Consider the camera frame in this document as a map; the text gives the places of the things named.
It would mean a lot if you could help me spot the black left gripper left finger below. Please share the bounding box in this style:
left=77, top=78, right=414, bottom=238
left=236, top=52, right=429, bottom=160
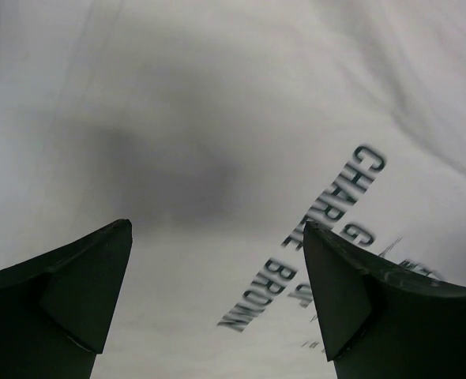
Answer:
left=0, top=220, right=132, bottom=379

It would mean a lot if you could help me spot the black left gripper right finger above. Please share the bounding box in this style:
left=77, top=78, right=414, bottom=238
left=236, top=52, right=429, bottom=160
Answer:
left=303, top=222, right=466, bottom=379

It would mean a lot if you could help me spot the white green-sleeved Charlie Brown shirt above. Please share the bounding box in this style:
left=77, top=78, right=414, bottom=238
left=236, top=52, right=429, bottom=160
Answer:
left=0, top=1, right=466, bottom=378

